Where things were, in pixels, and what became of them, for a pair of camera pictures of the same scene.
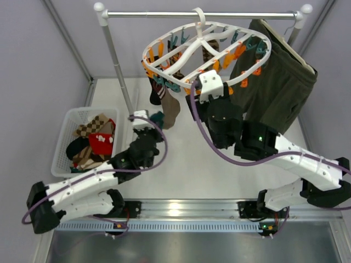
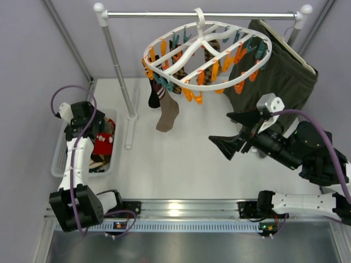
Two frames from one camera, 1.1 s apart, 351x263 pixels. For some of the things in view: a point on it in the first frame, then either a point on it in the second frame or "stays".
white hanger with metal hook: [282, 40] stays
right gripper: [192, 101] to [249, 137]
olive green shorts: [274, 96] stays
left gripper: [153, 131] to [89, 126]
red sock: [101, 143] stays
